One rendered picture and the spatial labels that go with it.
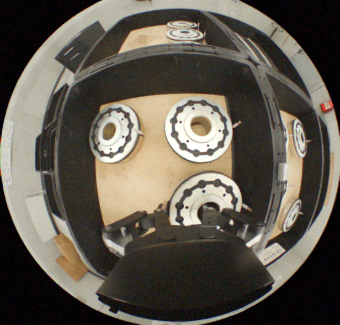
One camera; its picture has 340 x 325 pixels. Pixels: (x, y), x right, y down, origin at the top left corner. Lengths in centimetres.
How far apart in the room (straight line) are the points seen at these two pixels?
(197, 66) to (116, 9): 329
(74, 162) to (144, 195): 14
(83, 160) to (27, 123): 291
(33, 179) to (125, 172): 287
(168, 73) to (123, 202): 23
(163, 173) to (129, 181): 6
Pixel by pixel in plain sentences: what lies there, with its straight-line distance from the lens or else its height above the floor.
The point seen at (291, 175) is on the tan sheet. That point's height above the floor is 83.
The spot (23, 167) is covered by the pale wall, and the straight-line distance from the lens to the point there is 294.
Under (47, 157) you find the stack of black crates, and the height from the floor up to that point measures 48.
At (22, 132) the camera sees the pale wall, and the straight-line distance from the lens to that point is 302.
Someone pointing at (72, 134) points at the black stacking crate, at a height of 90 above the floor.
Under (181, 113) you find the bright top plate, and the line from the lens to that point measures 17.
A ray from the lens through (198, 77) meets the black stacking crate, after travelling 19.
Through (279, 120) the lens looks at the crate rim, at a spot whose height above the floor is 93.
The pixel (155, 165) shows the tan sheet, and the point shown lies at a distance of 20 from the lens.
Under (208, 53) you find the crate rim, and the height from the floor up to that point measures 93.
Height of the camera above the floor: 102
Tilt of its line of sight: 85 degrees down
